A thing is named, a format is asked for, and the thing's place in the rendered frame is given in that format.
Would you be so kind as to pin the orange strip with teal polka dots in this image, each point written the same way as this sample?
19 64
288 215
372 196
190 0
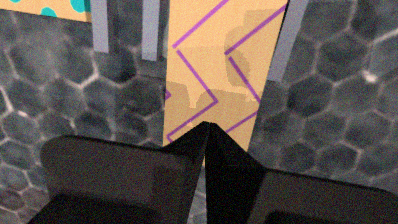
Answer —
78 10

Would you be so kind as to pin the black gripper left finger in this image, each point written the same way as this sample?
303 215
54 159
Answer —
164 179

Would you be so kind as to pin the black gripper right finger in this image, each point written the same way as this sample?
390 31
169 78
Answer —
240 190

